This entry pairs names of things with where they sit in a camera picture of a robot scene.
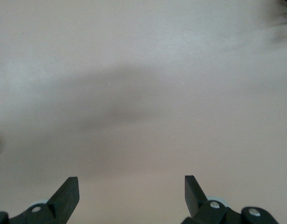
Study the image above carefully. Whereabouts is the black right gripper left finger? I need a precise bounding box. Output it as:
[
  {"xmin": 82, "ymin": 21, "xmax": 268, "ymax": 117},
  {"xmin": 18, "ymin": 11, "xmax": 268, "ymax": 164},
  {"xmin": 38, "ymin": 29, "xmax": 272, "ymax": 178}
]
[{"xmin": 0, "ymin": 176, "xmax": 80, "ymax": 224}]

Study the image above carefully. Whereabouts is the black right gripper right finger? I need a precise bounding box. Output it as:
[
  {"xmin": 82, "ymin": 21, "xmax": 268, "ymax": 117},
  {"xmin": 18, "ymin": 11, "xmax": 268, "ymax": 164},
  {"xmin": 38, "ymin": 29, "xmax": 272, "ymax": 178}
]
[{"xmin": 184, "ymin": 175, "xmax": 281, "ymax": 224}]

